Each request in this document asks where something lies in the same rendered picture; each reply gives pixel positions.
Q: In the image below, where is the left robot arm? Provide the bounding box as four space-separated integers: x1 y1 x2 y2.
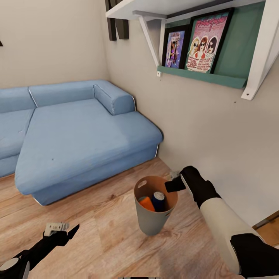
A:
0 222 79 279

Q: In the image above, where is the trash can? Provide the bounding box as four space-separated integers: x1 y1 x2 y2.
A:
134 176 178 236

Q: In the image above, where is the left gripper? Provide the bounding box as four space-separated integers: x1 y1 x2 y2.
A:
36 224 79 259

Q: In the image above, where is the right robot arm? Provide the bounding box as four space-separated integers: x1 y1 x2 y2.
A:
165 166 279 279

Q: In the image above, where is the can of soda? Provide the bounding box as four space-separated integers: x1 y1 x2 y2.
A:
152 191 165 212
138 195 157 212

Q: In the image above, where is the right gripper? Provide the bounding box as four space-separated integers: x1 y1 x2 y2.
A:
165 175 185 193

